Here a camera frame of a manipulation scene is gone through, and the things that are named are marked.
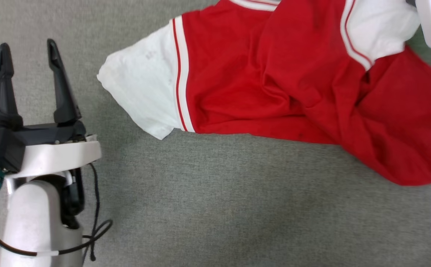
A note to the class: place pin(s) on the grey and white left gripper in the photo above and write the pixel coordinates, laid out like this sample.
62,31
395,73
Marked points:
57,152

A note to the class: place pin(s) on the red and white shirt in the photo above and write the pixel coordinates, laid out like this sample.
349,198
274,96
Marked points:
274,78

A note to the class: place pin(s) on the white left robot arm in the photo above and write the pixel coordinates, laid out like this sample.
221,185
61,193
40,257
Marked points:
37,222

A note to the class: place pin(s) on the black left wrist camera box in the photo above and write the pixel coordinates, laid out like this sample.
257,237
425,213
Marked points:
0,148

